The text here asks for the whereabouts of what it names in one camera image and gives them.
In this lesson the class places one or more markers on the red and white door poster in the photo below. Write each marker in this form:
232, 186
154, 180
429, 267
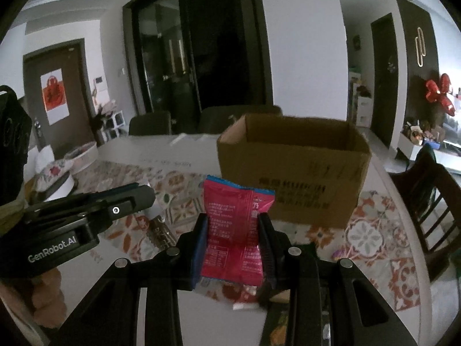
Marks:
54, 95

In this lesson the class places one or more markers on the red snack packet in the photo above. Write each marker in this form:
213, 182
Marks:
230, 230

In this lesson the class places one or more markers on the brown cardboard box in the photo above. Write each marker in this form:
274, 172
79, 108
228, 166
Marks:
295, 183

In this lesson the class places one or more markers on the red balloon decoration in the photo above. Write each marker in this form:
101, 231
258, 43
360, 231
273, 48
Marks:
437, 92

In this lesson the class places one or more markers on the black and gold snack packet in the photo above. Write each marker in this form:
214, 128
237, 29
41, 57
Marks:
164, 234

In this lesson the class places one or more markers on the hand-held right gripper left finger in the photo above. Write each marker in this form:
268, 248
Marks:
200, 250

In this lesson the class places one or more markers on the white cube shelf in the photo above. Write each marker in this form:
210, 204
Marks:
113, 124

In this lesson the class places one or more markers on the patterned table mat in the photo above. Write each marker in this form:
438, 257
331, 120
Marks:
371, 238

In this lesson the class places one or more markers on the stack of white boxes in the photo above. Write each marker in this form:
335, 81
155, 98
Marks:
360, 101

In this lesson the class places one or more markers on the person's left hand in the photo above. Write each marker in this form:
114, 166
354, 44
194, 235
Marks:
48, 295

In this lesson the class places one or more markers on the white low cabinet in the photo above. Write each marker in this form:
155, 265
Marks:
446, 155

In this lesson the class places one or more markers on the dark interior door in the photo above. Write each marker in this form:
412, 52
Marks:
384, 79

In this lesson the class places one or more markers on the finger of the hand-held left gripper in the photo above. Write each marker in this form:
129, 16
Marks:
122, 205

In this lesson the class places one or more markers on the dark glass sliding door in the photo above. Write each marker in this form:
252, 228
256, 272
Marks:
201, 50

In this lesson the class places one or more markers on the brown entrance door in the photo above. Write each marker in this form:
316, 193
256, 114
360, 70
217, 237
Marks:
75, 90

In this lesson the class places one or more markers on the dark wooden chair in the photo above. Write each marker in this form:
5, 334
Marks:
439, 209

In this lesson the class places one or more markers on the round shallow tray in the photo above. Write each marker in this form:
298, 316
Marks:
81, 153

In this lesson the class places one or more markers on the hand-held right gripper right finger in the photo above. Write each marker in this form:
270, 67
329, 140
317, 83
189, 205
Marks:
267, 254

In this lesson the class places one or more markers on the dark upholstered chair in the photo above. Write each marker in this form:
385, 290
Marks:
219, 119
149, 123

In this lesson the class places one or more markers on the gold wall decoration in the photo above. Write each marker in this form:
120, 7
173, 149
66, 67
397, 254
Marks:
420, 47

